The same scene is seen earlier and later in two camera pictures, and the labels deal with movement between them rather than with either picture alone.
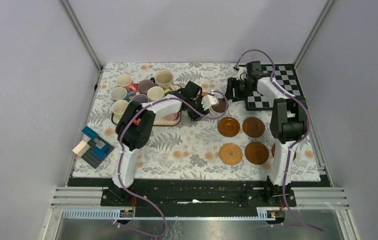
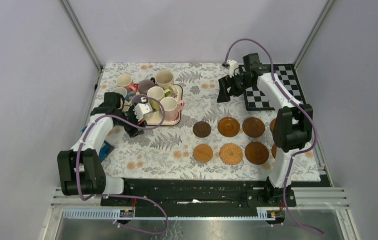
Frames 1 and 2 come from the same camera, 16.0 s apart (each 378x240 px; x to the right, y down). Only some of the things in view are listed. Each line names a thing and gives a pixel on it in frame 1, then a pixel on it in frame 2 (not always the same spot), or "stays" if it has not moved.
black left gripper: [199, 100] → [132, 130]
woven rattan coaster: [230, 153] stays
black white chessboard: [285, 75] stays
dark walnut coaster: [221, 106] → [202, 129]
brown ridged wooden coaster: [257, 153] stays
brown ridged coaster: [229, 127] stays
